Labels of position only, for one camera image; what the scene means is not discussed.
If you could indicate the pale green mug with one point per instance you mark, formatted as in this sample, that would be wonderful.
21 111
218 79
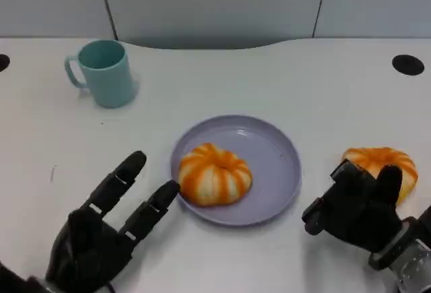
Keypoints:
107 77

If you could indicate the grey partition panel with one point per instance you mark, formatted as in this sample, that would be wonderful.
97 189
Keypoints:
215 6
377 3
50 3

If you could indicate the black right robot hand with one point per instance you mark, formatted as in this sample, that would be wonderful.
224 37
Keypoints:
357 212

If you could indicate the lilac plate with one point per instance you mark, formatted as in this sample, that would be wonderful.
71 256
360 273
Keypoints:
259 145

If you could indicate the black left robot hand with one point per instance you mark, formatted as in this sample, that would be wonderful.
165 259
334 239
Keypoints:
87 246

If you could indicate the orange white toy bread roll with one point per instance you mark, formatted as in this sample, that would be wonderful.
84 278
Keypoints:
215 175
370 156

